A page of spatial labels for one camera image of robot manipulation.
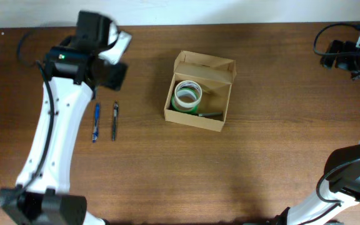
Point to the beige masking tape roll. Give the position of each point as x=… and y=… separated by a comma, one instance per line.
x=191, y=85

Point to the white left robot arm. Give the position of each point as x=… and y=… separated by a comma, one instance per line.
x=71, y=72

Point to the white black permanent marker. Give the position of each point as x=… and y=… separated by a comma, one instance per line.
x=210, y=114

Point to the open cardboard box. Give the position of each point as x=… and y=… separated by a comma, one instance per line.
x=215, y=75

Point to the blue ballpoint pen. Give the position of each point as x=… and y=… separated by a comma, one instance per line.
x=95, y=133

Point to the green tape roll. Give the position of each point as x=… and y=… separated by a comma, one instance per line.
x=184, y=101

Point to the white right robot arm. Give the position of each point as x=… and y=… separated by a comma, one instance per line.
x=339, y=186

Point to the black clear ballpoint pen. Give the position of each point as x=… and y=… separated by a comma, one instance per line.
x=115, y=120

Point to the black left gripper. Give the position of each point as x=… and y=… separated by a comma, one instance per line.
x=114, y=76

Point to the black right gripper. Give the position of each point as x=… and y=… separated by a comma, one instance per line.
x=333, y=54

